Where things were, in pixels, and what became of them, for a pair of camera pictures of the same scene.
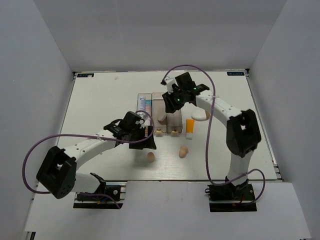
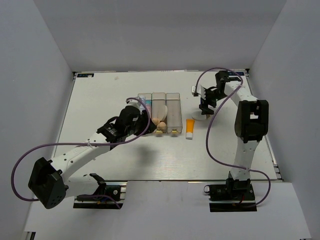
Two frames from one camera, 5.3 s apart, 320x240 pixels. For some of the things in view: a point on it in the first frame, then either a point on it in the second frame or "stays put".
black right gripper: x=170 y=106 → x=203 y=105
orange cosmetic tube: x=190 y=128 stays put
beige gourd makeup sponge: x=183 y=150 → x=162 y=126
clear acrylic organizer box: x=151 y=108 stays put
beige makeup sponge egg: x=151 y=157 → x=156 y=121
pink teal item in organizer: x=148 y=105 stays put
